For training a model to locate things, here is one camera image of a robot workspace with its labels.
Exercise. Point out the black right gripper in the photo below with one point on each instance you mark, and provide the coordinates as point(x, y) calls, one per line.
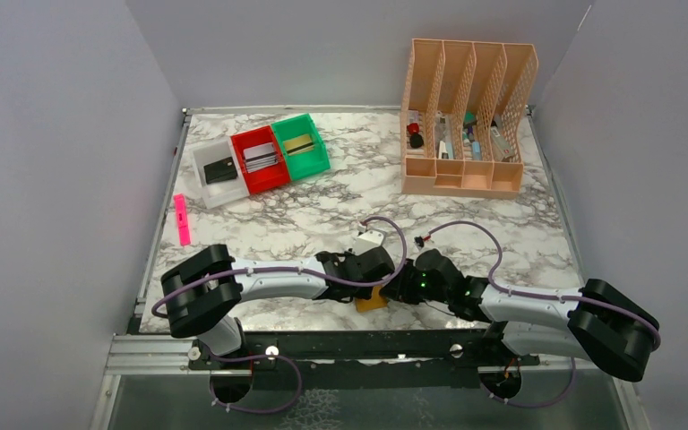
point(406, 290)

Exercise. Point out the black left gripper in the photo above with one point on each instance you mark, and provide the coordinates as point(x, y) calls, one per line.
point(372, 264)

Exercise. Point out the yellow-brown card holder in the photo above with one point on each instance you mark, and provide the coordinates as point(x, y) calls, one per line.
point(375, 301)

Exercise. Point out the green plastic bin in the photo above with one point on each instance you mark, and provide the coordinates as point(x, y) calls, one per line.
point(305, 164)

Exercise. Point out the red plastic bin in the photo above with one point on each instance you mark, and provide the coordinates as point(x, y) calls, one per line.
point(265, 179)

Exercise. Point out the white plastic bin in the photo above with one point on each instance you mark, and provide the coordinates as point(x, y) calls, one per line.
point(219, 194)

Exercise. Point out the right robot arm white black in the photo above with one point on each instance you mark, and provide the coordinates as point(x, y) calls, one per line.
point(596, 322)

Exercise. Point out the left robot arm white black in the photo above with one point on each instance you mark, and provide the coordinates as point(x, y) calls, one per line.
point(200, 292)

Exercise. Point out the gold card with stripe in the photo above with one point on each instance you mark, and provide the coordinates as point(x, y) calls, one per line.
point(300, 144)

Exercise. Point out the white cards stack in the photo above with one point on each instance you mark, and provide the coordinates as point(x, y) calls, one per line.
point(260, 156)

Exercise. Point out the black card in white bin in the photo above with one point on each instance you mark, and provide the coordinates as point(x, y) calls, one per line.
point(218, 171)

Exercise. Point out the red and black stamp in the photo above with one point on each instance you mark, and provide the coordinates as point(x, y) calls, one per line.
point(415, 138)

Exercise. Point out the peach plastic desk organizer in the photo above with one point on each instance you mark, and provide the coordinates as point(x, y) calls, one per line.
point(454, 88)

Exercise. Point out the pink highlighter marker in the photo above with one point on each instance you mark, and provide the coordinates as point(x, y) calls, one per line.
point(182, 221)

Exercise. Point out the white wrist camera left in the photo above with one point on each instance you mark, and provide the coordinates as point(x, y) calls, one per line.
point(367, 241)

